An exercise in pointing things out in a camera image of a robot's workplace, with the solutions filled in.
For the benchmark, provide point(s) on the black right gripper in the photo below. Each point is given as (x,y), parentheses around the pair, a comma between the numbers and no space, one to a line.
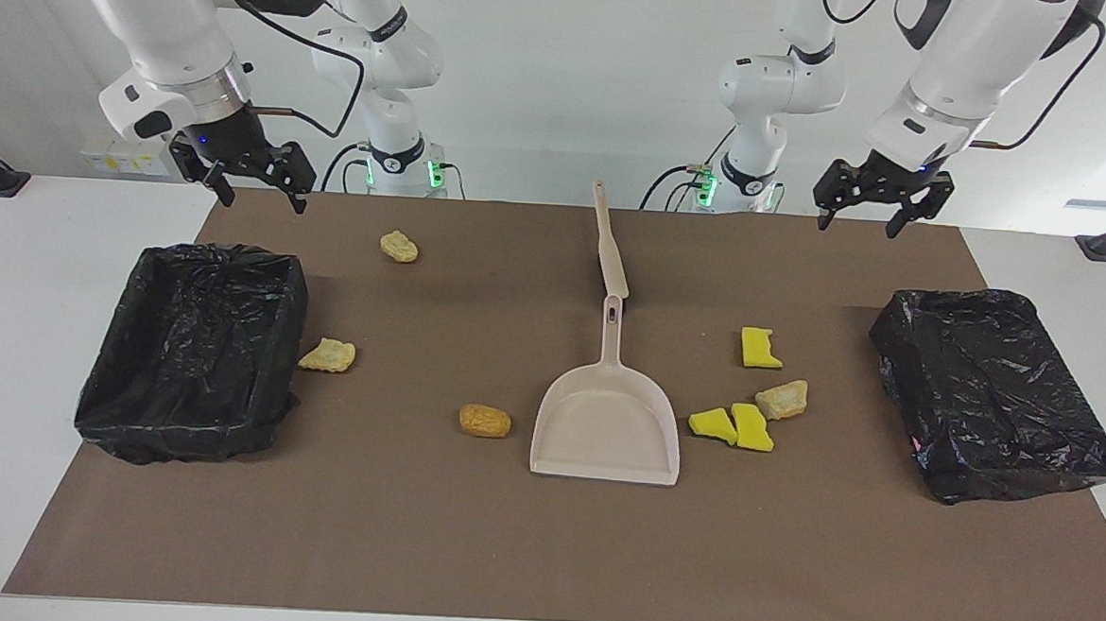
(230,142)

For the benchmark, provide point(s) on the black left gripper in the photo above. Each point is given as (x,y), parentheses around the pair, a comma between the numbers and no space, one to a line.
(886,181)

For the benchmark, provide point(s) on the notched yellow sponge piece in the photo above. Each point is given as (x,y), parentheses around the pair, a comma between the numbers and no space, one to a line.
(759,352)

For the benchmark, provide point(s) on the pale cream chip piece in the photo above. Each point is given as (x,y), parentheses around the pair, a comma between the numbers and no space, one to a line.
(328,356)

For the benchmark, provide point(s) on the beige stone-like chunk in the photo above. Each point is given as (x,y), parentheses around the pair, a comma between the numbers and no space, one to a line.
(782,399)

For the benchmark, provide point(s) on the large yellow sponge piece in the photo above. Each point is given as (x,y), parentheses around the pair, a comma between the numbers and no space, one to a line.
(753,430)

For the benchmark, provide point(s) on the small yellow sponge piece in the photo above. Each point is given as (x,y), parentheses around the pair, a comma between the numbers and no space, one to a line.
(713,425)

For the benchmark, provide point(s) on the beige brush with black bristles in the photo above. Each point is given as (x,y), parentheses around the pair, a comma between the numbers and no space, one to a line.
(610,257)

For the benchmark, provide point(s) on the beige plastic dustpan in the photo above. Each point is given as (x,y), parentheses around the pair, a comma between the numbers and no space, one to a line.
(604,427)

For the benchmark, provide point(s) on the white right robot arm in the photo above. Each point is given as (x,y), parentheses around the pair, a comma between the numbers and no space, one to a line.
(166,25)

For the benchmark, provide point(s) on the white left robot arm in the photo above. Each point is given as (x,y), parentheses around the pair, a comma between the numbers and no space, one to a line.
(973,58)

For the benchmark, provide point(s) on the black bag lined bin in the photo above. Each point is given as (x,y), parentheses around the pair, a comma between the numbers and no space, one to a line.
(191,348)
(993,400)

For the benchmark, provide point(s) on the golden crinkled chip piece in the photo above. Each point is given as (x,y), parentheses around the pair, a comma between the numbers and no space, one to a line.
(398,247)

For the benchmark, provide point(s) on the orange-brown nugget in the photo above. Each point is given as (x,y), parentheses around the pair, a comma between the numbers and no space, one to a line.
(485,421)

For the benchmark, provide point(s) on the brown table mat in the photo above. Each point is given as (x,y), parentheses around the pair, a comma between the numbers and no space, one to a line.
(502,554)

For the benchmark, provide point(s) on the white wall socket boxes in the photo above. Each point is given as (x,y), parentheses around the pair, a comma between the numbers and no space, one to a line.
(116,160)

